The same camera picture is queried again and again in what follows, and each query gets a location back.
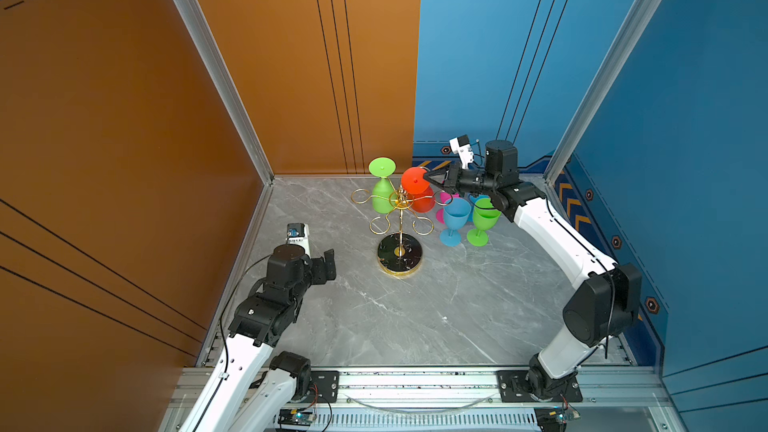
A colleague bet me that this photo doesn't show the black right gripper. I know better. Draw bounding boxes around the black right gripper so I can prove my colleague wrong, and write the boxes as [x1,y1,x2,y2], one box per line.
[423,163,499,198]

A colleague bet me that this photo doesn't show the pink wine glass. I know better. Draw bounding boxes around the pink wine glass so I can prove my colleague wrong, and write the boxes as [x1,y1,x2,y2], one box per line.
[435,191,461,224]

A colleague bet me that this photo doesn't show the red wine glass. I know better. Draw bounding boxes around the red wine glass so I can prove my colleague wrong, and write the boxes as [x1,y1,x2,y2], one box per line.
[401,167,435,213]

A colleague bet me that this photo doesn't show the blue wine glass front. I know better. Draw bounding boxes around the blue wine glass front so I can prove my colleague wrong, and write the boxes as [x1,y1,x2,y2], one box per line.
[440,198,472,247]

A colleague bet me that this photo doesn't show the blue wine glass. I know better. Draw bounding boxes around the blue wine glass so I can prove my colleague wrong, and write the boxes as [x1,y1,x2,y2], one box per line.
[467,194,488,204]
[440,198,472,247]

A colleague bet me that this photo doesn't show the green wine glass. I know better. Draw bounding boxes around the green wine glass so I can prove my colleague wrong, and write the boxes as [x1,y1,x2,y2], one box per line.
[467,198,502,247]
[369,157,396,215]

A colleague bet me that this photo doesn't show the green wine glass back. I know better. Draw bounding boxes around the green wine glass back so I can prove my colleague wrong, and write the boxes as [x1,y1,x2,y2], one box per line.
[369,157,396,215]

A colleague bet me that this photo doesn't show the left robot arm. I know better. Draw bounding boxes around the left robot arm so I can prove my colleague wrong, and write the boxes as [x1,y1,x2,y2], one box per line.
[180,243,337,431]

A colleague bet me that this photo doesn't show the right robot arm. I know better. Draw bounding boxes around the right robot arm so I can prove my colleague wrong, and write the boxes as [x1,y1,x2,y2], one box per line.
[424,136,642,401]

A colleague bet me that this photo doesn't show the gold wine glass rack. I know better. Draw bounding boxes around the gold wine glass rack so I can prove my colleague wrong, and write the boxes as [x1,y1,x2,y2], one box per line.
[350,177,435,278]

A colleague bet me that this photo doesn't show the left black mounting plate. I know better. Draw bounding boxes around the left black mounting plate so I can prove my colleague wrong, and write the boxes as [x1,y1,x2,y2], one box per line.
[291,368,340,404]

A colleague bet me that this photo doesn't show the black mounting plate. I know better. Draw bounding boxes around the black mounting plate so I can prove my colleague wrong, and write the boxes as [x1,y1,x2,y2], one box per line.
[291,368,340,404]
[496,369,583,403]

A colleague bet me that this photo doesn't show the left green circuit board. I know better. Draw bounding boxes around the left green circuit board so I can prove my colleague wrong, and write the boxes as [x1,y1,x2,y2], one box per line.
[275,409,316,430]

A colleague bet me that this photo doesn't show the green circuit board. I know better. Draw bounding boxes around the green circuit board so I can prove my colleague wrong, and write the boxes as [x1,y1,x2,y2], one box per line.
[275,409,316,430]
[534,408,581,432]

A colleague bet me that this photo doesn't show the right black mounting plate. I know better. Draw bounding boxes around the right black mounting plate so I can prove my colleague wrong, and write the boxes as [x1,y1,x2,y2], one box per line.
[496,369,583,403]

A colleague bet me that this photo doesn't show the right green circuit board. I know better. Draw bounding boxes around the right green circuit board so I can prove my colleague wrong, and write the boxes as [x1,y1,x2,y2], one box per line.
[534,408,581,432]

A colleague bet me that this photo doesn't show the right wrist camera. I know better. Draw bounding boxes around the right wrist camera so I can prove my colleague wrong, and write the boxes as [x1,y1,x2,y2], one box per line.
[449,135,479,170]

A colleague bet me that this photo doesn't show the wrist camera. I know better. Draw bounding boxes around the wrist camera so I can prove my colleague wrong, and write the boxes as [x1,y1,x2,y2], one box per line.
[449,135,479,170]
[286,223,310,255]

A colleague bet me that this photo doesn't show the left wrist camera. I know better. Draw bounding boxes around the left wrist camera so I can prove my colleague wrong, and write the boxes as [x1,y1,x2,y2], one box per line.
[286,223,310,255]

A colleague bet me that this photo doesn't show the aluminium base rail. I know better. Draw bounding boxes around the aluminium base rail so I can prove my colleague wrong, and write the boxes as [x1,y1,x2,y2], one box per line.
[159,366,686,431]

